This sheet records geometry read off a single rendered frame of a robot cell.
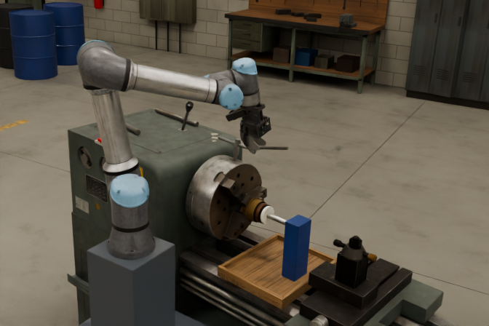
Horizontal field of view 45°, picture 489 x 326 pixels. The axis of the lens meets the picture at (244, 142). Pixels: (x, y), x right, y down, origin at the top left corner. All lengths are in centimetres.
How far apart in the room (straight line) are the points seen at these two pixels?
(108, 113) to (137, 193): 27
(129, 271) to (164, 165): 51
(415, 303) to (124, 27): 948
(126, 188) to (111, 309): 41
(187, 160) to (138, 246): 51
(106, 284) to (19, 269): 213
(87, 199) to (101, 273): 70
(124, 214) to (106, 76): 43
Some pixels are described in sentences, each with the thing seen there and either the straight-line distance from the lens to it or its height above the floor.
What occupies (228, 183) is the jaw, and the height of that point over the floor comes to 119.
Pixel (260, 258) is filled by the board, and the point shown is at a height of 89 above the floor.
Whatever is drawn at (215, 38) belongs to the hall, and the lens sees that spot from 997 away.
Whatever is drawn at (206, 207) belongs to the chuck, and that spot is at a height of 111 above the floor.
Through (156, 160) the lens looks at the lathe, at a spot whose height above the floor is 125.
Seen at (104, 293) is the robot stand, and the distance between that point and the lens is 199.
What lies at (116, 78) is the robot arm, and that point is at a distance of 171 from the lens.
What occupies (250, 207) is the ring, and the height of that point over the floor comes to 110.
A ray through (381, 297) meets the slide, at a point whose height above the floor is 97.
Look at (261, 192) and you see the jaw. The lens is 234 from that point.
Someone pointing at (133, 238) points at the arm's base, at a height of 117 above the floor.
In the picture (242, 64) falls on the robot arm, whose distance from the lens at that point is 193.
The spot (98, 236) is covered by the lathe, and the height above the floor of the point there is 82.
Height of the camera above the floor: 208
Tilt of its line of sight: 20 degrees down
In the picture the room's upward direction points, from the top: 2 degrees clockwise
